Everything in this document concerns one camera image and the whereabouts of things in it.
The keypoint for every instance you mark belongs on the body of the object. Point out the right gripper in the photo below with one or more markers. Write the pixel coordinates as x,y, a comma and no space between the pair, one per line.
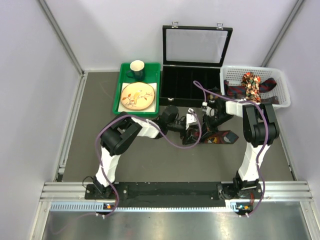
207,126

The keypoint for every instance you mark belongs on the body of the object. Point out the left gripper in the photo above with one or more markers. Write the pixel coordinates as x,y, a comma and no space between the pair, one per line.
189,138

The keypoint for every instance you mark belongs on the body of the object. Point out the dark red patterned tie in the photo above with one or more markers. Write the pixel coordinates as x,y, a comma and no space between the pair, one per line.
223,137

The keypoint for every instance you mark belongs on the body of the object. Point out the brown tie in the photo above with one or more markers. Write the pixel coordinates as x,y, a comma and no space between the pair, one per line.
213,97

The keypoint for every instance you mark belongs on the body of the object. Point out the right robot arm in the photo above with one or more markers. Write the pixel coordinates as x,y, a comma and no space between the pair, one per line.
260,129

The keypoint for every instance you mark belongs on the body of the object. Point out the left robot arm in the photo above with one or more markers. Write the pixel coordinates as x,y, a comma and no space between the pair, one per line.
117,136

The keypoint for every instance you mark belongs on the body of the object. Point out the floral colourful tie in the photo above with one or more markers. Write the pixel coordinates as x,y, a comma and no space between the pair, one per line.
251,83

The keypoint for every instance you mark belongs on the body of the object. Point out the bird pattern plate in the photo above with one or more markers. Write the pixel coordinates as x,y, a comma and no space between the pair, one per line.
137,96

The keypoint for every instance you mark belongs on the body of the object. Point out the dark maroon tie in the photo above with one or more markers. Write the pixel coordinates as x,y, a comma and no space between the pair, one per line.
272,100

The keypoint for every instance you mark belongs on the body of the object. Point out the black glass-lid display box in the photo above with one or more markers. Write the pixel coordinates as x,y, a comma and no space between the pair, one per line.
192,53

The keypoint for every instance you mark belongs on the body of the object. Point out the red navy striped tie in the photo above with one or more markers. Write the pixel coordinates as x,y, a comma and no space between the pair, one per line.
264,87

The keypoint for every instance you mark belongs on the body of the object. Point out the white plastic basket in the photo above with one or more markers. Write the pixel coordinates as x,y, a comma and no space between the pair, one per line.
234,74

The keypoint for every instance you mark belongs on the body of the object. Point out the dark green mug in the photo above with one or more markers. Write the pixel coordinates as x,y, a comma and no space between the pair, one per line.
136,70

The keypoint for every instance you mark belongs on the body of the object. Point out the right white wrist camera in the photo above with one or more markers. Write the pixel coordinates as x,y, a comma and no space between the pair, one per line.
207,110

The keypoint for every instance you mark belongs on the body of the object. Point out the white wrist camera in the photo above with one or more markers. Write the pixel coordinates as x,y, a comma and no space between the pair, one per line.
190,119
207,110

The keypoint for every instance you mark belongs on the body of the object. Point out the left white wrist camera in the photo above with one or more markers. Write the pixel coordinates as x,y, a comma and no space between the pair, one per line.
190,119

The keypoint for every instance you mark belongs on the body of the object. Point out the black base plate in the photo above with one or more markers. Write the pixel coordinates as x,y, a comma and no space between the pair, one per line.
133,190

